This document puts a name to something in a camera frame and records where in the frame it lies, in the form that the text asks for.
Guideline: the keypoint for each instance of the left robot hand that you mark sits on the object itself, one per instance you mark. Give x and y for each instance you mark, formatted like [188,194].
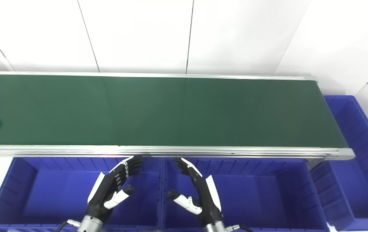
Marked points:
[103,193]

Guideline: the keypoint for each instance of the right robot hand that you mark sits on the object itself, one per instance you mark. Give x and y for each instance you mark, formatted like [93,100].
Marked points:
[208,199]

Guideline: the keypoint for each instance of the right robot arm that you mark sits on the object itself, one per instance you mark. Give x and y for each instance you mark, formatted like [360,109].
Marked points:
[214,227]

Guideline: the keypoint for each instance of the green conveyor belt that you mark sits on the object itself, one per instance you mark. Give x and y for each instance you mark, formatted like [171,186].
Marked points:
[171,109]
[203,152]

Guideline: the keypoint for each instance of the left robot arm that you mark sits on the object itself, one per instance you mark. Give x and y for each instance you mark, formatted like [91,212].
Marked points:
[89,225]

